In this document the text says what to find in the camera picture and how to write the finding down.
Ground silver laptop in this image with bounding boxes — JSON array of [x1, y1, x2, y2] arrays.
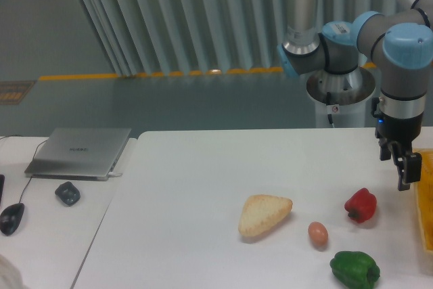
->
[[24, 128, 131, 181]]

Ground red bell pepper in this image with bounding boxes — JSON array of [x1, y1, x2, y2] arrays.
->
[[344, 187, 377, 223]]

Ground black device at edge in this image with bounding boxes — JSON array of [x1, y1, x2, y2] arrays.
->
[[0, 174, 5, 205]]

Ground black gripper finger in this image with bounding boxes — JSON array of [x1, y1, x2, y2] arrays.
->
[[392, 143, 422, 191], [378, 137, 392, 161]]

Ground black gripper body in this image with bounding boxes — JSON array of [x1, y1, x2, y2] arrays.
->
[[371, 97, 423, 149]]

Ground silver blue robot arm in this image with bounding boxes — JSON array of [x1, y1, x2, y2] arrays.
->
[[277, 0, 432, 191]]

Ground green bell pepper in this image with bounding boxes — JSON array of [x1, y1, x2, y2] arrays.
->
[[329, 251, 380, 288]]

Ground triangular bread slice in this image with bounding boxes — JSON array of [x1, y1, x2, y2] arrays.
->
[[238, 194, 293, 238]]

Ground brown egg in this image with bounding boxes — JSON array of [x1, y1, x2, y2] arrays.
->
[[308, 221, 328, 246]]

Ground yellow plastic basket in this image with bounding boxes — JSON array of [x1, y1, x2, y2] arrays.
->
[[415, 148, 432, 254]]

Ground black computer mouse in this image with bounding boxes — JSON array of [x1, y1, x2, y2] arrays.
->
[[0, 202, 25, 236]]

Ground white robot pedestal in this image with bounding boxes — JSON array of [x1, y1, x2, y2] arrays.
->
[[306, 67, 375, 128]]

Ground black mouse cable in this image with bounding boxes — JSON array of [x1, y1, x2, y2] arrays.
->
[[0, 135, 50, 206]]

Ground black power adapter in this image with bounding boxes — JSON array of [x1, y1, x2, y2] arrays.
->
[[55, 181, 81, 206]]

